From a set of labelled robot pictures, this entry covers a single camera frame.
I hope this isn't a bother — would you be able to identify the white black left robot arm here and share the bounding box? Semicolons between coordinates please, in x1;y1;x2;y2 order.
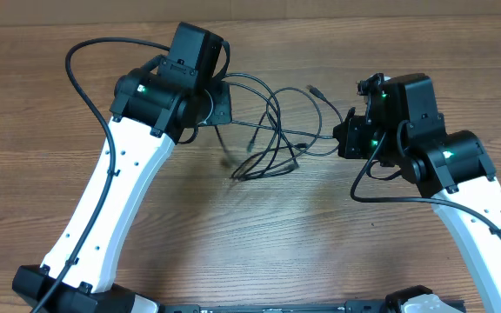
12;23;232;312

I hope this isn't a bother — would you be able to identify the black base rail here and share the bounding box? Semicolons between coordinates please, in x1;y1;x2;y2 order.
158;285;467;313

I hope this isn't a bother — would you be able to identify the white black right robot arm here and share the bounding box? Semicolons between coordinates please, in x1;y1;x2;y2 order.
333;73;501;312

